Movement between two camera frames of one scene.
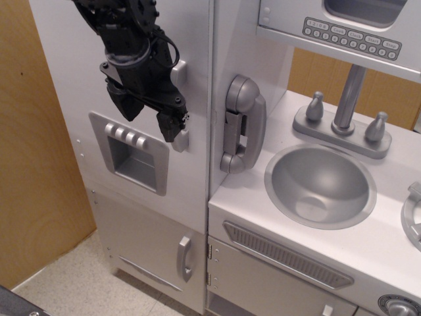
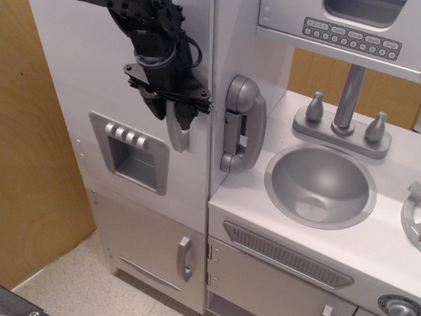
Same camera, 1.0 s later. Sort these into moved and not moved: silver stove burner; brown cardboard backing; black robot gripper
Moved: black robot gripper
Not moved: silver stove burner; brown cardboard backing
